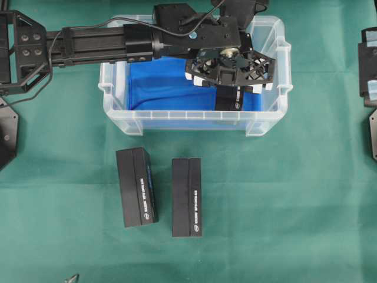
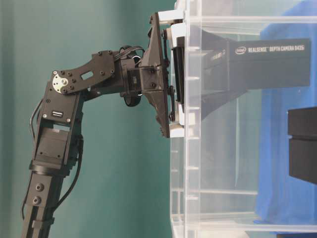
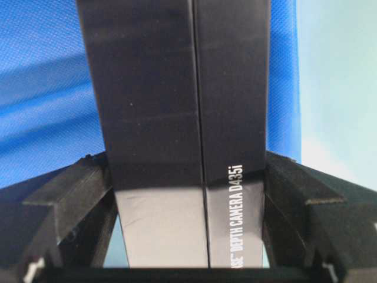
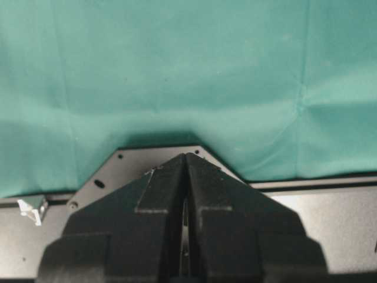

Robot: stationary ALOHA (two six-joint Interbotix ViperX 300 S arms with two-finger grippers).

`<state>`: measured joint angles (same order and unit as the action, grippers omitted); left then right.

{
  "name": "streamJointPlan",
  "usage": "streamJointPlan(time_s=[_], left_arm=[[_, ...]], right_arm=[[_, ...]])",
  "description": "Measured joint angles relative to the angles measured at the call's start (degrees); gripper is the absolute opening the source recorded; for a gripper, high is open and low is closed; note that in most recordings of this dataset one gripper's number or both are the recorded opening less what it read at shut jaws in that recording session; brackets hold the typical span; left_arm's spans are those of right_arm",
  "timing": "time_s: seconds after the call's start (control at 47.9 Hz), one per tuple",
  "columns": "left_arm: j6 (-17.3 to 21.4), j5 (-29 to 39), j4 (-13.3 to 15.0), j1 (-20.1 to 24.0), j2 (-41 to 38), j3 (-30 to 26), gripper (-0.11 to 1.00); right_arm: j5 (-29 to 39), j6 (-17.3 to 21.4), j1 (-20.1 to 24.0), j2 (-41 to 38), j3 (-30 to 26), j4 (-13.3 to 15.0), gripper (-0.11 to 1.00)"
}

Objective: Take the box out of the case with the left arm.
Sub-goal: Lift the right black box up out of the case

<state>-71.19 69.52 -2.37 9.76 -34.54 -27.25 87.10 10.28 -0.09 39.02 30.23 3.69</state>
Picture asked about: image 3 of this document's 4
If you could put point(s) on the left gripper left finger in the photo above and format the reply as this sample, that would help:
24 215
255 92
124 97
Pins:
61 219

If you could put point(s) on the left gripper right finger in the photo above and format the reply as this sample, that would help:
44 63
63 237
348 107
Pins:
314 220

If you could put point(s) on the blue cloth liner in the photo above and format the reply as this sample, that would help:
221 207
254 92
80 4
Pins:
48 114

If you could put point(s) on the black box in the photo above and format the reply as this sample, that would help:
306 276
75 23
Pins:
181 89

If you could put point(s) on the clear plastic storage case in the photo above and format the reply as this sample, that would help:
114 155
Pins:
334 99

